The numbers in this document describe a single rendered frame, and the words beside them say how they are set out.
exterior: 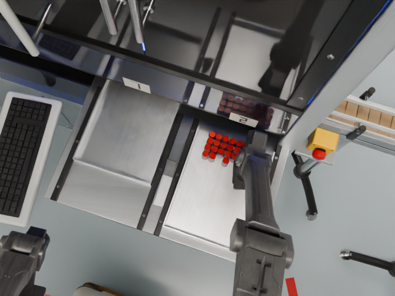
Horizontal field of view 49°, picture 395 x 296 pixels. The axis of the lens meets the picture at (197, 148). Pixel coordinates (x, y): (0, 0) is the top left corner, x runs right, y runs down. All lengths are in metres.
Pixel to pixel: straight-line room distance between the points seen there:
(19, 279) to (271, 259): 0.46
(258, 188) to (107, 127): 0.68
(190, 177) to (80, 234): 1.04
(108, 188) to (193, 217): 0.29
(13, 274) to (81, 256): 1.43
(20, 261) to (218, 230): 0.67
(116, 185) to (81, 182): 0.11
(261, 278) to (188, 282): 1.51
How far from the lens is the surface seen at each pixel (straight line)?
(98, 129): 1.47
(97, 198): 1.43
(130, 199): 1.41
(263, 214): 0.86
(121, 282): 2.29
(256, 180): 0.98
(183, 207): 1.39
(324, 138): 1.35
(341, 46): 0.87
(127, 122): 1.47
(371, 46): 0.85
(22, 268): 0.91
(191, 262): 2.27
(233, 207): 1.40
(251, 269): 0.76
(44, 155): 1.58
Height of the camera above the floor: 2.27
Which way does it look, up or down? 75 degrees down
